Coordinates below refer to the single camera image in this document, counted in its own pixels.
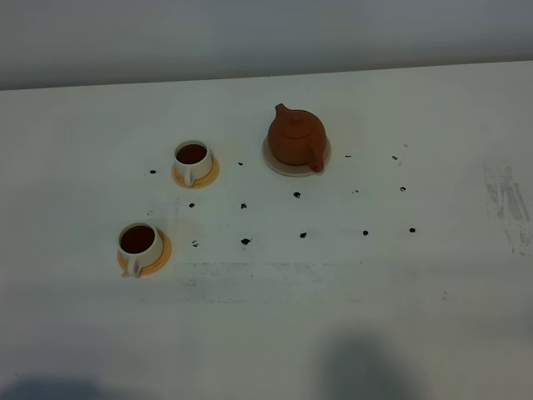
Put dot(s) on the white near teacup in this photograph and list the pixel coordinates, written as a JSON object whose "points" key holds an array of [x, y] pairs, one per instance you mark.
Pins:
{"points": [[140, 245]]}

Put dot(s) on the orange near saucer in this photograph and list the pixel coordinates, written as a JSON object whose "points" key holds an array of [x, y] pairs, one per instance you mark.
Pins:
{"points": [[155, 266]]}

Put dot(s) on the orange far saucer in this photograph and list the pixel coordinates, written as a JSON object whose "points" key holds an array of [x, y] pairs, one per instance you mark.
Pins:
{"points": [[199, 183]]}

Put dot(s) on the white teacup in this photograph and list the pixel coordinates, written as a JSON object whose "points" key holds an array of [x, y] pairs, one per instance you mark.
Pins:
{"points": [[140, 245], [193, 161]]}

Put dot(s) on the orange saucer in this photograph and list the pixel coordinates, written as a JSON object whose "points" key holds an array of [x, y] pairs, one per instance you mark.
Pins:
{"points": [[155, 266], [199, 183]]}

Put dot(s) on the brown clay teapot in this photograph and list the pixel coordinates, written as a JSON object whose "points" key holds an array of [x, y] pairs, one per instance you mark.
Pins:
{"points": [[297, 138]]}

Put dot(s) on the beige teapot coaster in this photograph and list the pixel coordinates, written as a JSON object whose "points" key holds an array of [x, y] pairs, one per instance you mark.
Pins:
{"points": [[294, 171]]}

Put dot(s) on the white far teacup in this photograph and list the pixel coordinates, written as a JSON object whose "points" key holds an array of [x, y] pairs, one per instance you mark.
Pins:
{"points": [[193, 161]]}

